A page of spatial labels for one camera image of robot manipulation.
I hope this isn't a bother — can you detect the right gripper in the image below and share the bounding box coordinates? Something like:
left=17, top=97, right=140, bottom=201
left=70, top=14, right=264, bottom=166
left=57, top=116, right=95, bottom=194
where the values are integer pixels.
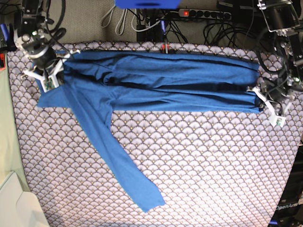
left=25, top=41, right=56, bottom=70

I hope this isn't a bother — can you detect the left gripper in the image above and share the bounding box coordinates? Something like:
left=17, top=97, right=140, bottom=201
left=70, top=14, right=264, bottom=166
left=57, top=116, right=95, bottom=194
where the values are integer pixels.
left=260, top=80, right=294, bottom=106

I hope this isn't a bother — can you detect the blue long-sleeve T-shirt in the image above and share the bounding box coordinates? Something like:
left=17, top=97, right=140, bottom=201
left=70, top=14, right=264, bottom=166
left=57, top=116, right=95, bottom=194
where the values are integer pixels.
left=37, top=51, right=259, bottom=212

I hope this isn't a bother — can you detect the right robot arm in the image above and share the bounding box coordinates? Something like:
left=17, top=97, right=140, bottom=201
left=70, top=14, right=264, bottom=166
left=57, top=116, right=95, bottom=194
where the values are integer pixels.
left=14, top=0, right=66, bottom=70

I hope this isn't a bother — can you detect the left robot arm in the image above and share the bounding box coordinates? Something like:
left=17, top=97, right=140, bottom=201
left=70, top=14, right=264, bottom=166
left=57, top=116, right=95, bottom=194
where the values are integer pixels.
left=256, top=0, right=303, bottom=103

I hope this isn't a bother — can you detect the blue box at top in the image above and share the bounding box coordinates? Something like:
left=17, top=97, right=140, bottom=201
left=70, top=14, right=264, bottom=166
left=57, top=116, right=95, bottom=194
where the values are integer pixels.
left=115, top=0, right=180, bottom=9

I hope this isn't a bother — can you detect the fan-patterned tablecloth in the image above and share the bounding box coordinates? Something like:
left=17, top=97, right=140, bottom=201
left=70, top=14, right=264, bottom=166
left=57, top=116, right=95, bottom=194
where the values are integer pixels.
left=7, top=51, right=303, bottom=227

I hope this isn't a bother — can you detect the black power strip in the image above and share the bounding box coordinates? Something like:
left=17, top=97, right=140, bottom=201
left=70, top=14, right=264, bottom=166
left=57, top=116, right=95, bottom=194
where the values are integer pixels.
left=177, top=9, right=232, bottom=21

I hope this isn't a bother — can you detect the black OpenArm base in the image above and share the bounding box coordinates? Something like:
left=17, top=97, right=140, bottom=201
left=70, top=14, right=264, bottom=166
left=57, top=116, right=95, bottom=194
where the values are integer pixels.
left=269, top=145, right=303, bottom=227

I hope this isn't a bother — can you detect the white plastic bin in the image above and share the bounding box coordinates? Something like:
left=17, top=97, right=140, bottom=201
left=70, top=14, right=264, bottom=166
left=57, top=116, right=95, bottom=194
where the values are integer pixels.
left=0, top=171, right=49, bottom=227

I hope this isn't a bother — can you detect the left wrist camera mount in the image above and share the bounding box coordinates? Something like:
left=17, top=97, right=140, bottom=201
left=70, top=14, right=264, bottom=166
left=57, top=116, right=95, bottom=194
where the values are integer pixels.
left=247, top=87, right=286, bottom=127

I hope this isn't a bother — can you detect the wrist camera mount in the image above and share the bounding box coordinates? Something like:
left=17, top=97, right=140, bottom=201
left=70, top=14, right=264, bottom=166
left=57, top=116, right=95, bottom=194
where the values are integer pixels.
left=21, top=49, right=81, bottom=93
left=247, top=87, right=286, bottom=127

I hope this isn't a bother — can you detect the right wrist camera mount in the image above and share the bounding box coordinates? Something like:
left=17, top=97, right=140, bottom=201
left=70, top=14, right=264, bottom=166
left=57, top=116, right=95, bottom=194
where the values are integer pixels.
left=21, top=49, right=81, bottom=93

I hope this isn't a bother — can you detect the blue-handled clamp left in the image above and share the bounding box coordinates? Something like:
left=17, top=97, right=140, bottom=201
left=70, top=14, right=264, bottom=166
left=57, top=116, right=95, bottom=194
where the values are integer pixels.
left=0, top=23, right=17, bottom=53

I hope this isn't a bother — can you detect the blue-handled clamp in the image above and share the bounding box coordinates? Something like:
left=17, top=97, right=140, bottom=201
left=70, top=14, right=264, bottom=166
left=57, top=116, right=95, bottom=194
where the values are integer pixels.
left=160, top=20, right=169, bottom=54
left=0, top=23, right=17, bottom=53

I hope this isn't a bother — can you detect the white looped cable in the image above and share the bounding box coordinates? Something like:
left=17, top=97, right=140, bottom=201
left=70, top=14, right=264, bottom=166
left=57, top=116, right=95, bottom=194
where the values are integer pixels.
left=101, top=7, right=130, bottom=36

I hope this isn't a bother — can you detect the blue-handled clamp centre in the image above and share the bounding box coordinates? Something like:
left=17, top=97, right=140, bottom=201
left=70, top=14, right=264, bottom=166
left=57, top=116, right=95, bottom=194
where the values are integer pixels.
left=160, top=20, right=169, bottom=54

